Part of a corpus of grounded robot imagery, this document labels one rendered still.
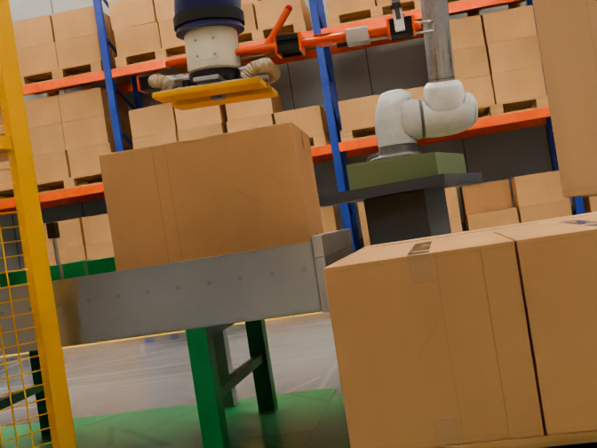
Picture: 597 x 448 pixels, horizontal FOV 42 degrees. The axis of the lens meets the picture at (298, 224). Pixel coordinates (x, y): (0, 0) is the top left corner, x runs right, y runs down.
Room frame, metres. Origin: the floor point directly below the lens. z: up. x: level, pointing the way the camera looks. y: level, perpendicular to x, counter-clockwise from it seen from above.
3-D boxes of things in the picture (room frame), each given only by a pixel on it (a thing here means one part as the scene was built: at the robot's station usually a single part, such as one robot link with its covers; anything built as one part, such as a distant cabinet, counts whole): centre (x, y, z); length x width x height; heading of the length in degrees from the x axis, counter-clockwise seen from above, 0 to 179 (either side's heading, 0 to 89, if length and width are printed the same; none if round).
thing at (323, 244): (2.45, -0.10, 0.58); 0.70 x 0.03 x 0.06; 170
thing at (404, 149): (3.10, -0.42, 0.87); 0.22 x 0.18 x 0.06; 64
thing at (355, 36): (2.42, -0.27, 1.20); 0.07 x 0.07 x 0.04; 81
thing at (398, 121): (3.09, -0.45, 1.01); 0.18 x 0.16 x 0.22; 82
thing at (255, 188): (2.53, 0.24, 0.75); 0.60 x 0.40 x 0.40; 82
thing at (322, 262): (2.45, -0.11, 0.47); 0.70 x 0.03 x 0.15; 170
